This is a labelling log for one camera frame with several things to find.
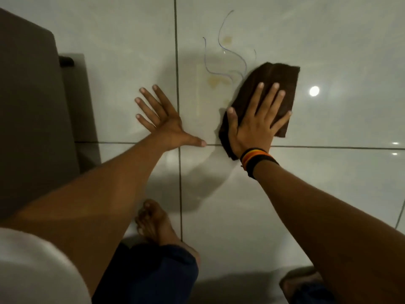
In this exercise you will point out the black furniture foot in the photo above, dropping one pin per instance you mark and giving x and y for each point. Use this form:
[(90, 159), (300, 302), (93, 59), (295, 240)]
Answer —
[(66, 61)]

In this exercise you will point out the dark blue trousers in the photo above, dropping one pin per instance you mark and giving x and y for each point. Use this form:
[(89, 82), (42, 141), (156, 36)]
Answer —
[(148, 275)]

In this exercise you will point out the person's left little finger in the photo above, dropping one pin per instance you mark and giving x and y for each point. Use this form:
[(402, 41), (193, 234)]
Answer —
[(145, 121)]

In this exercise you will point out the person's left thumb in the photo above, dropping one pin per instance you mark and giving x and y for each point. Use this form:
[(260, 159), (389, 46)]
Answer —
[(194, 141)]

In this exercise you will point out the person's right little finger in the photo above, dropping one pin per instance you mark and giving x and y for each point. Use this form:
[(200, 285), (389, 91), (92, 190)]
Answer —
[(282, 120)]

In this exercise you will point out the dark brown cleaning cloth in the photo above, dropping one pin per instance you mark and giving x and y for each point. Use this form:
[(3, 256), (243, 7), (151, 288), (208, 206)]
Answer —
[(269, 74)]

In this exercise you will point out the black orange striped wristband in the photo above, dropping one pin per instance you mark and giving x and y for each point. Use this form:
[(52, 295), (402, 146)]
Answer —
[(253, 154)]

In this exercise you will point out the person's right foot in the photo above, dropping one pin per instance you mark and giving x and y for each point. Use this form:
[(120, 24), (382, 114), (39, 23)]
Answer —
[(300, 280)]

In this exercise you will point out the person's foot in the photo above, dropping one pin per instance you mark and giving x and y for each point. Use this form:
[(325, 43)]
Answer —
[(300, 280), (155, 221)]

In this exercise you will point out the person's left forearm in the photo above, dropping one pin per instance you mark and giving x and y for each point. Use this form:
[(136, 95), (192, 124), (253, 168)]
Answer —
[(95, 193)]

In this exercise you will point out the plain black wristband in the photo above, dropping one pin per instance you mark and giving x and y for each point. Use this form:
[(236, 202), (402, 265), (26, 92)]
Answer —
[(258, 163)]

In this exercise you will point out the brown furniture cabinet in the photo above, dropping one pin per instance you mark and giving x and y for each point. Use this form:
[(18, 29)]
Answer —
[(31, 107)]

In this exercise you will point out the person's left middle finger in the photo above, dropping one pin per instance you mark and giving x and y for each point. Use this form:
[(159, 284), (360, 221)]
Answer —
[(151, 102)]

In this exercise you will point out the person's right thumb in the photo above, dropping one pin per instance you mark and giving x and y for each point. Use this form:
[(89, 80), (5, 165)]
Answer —
[(232, 123)]

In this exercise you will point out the person's left foot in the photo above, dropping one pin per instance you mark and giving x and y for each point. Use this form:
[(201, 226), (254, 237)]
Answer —
[(155, 221)]

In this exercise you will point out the person's right forearm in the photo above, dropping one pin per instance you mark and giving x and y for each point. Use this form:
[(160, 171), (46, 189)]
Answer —
[(332, 237)]

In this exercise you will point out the white shirt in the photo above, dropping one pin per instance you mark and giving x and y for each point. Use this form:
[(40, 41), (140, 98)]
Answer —
[(31, 272)]

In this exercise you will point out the person's left hand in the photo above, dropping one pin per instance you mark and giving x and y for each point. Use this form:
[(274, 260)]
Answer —
[(166, 126)]

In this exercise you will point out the person's right middle finger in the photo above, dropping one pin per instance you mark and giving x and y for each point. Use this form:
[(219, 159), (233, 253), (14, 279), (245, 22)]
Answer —
[(269, 99)]

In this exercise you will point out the person's right hand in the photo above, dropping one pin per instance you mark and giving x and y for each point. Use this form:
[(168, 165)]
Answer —
[(254, 131)]

